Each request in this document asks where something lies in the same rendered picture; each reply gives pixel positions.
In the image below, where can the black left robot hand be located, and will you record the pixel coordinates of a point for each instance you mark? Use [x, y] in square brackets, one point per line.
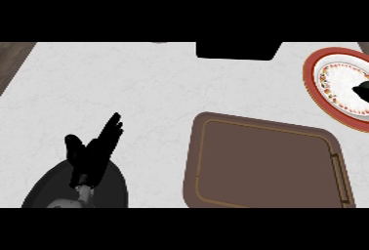
[92, 159]

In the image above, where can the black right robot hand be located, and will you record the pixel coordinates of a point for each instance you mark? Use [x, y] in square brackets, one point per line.
[363, 91]

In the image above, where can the red-rimmed white plate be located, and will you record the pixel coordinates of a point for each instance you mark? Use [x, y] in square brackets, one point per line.
[338, 81]

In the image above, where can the brown rectangular tray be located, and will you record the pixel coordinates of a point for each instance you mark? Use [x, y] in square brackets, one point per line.
[264, 162]

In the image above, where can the black appliance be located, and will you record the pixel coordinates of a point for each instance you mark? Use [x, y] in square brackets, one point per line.
[238, 50]

